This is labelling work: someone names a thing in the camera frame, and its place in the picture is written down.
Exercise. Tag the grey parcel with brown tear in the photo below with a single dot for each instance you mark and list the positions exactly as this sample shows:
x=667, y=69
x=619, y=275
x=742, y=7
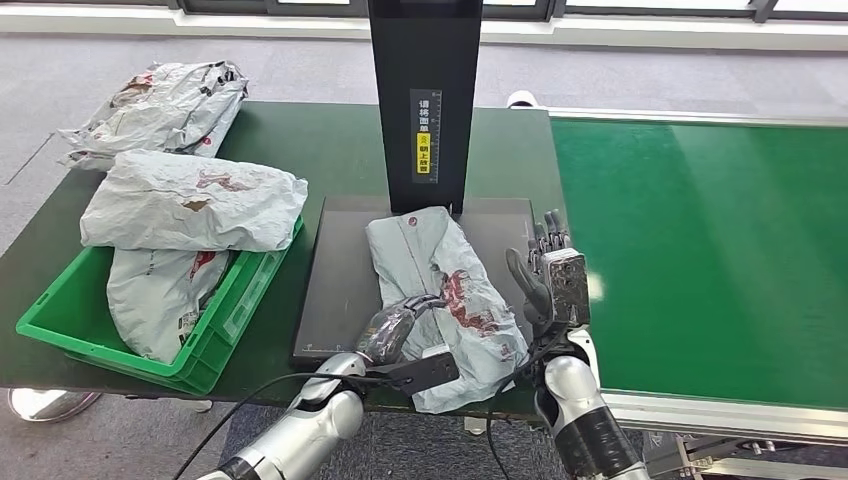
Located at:
x=192, y=205

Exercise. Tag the yellow black ruler label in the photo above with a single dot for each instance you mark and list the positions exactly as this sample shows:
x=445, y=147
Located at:
x=425, y=132

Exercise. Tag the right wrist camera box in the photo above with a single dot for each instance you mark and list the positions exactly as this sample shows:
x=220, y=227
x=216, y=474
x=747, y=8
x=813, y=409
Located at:
x=566, y=285

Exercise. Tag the flat grey parcel red dot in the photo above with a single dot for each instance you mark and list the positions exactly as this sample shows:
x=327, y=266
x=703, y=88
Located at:
x=86, y=158

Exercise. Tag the chrome table foot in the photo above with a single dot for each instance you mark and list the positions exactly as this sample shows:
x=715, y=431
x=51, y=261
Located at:
x=46, y=404

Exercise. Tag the white table leg bracket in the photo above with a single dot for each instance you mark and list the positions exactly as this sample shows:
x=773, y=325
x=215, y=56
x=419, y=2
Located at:
x=477, y=425

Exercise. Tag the dark green table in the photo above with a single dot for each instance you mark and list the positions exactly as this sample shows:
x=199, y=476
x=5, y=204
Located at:
x=318, y=146

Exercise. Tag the white parcel black red print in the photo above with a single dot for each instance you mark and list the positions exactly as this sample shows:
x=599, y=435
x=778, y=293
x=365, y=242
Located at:
x=156, y=305

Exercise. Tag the grey parcel red deer print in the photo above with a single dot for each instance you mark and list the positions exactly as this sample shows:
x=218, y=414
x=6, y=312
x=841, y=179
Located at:
x=424, y=258

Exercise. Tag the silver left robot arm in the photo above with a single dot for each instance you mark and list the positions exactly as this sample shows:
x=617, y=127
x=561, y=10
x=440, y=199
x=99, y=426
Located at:
x=311, y=424

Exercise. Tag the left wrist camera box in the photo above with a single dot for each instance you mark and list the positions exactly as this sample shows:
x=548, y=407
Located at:
x=424, y=374

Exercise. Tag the green conveyor belt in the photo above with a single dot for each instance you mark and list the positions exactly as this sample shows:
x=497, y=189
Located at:
x=696, y=232

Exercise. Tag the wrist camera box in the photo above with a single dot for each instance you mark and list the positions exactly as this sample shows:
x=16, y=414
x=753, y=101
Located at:
x=424, y=374
x=566, y=285

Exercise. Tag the aluminium conveyor frame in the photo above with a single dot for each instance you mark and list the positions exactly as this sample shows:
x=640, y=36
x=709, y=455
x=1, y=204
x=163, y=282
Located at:
x=696, y=417

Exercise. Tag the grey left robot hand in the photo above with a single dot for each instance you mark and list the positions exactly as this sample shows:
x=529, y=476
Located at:
x=391, y=328

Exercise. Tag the green plastic crate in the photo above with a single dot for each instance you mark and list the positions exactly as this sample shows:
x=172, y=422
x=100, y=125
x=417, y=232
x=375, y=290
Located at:
x=225, y=331

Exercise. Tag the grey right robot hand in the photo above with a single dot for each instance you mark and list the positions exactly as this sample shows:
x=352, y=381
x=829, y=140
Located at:
x=530, y=291

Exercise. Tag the black inbound scanner machine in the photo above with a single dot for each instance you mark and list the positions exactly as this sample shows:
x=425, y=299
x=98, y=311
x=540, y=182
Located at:
x=424, y=66

